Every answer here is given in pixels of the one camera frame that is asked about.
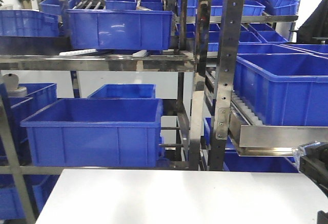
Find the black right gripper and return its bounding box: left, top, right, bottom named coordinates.
left=292, top=141, right=327, bottom=196

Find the blue bin right rack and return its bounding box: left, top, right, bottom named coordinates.
left=234, top=54, right=327, bottom=127

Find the stainless steel shelving rack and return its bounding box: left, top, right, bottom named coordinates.
left=0, top=0, right=213, bottom=224

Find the blue bin behind front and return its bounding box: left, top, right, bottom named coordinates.
left=88, top=84, right=156, bottom=98

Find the blue bin upper shelf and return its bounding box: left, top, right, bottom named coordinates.
left=67, top=9, right=173, bottom=51

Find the blue bin shelf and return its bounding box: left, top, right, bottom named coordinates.
left=67, top=9, right=173, bottom=51
left=8, top=83, right=57, bottom=165

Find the large blue plastic bin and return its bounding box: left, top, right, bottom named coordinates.
left=21, top=98, right=163, bottom=167

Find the blue bin left shelf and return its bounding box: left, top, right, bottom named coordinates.
left=8, top=83, right=57, bottom=165

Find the blue bin upper left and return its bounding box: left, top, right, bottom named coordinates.
left=1, top=10, right=59, bottom=37

